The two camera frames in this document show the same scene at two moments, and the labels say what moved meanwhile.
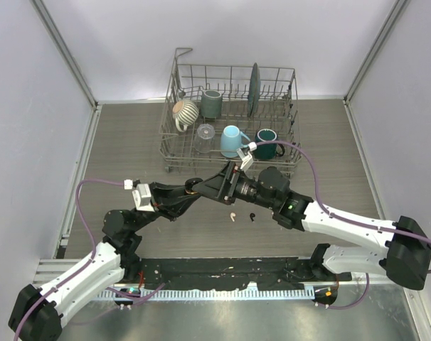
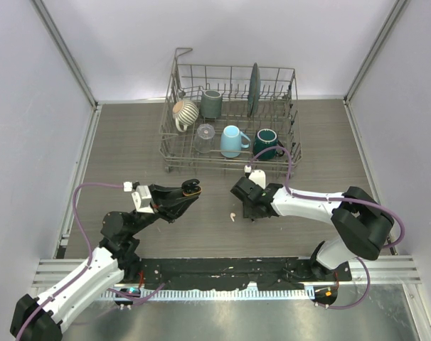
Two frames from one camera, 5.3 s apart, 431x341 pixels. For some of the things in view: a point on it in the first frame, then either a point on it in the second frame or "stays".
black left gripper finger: (185, 202) stays
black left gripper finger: (174, 190) stays
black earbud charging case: (189, 184) stays
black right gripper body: (233, 178) → (248, 212)
